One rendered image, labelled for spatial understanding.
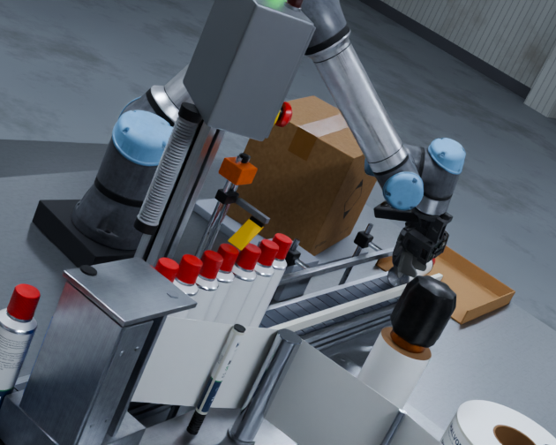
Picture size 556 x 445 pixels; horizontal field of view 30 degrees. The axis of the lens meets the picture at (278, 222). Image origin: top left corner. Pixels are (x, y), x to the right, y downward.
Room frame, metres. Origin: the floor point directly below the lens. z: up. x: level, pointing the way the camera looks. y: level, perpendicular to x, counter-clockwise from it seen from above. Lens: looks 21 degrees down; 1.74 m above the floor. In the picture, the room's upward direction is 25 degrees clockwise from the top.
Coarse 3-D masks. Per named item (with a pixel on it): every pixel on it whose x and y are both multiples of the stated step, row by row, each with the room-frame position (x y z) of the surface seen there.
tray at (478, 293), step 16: (448, 256) 2.59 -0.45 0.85; (432, 272) 2.47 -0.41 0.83; (448, 272) 2.52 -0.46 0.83; (464, 272) 2.57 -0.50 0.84; (480, 272) 2.55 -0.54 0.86; (464, 288) 2.46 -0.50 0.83; (480, 288) 2.51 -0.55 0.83; (496, 288) 2.52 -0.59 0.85; (464, 304) 2.36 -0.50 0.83; (480, 304) 2.41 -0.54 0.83; (496, 304) 2.41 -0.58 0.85; (464, 320) 2.25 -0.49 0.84
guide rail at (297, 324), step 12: (432, 276) 2.23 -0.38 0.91; (396, 288) 2.07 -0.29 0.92; (360, 300) 1.92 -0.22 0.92; (372, 300) 1.96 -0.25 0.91; (384, 300) 2.02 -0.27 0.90; (324, 312) 1.80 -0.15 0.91; (336, 312) 1.83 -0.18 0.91; (348, 312) 1.88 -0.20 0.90; (288, 324) 1.68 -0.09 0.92; (300, 324) 1.72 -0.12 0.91; (312, 324) 1.76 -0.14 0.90
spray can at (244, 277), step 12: (240, 252) 1.53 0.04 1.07; (252, 252) 1.52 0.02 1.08; (240, 264) 1.52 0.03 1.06; (252, 264) 1.53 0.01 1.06; (240, 276) 1.51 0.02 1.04; (252, 276) 1.53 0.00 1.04; (240, 288) 1.52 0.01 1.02; (228, 300) 1.51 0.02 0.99; (240, 300) 1.52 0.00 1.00; (228, 312) 1.51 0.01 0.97
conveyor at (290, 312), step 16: (352, 288) 2.05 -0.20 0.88; (368, 288) 2.08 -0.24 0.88; (384, 288) 2.12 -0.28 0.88; (304, 304) 1.87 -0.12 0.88; (320, 304) 1.90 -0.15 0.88; (336, 304) 1.94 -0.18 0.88; (384, 304) 2.04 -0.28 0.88; (272, 320) 1.75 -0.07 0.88; (288, 320) 1.78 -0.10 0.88; (336, 320) 1.86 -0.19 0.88
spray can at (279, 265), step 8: (272, 240) 1.63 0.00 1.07; (280, 240) 1.62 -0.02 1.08; (288, 240) 1.63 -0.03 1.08; (280, 248) 1.62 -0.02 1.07; (288, 248) 1.63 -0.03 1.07; (280, 256) 1.62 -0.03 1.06; (280, 264) 1.62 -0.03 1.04; (280, 272) 1.62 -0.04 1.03; (272, 280) 1.61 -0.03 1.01; (280, 280) 1.63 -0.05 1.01; (272, 288) 1.62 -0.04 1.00; (264, 296) 1.61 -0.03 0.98; (272, 296) 1.63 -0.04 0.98; (264, 304) 1.62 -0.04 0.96; (256, 312) 1.61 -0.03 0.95; (264, 312) 1.62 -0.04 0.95; (256, 320) 1.61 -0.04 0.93
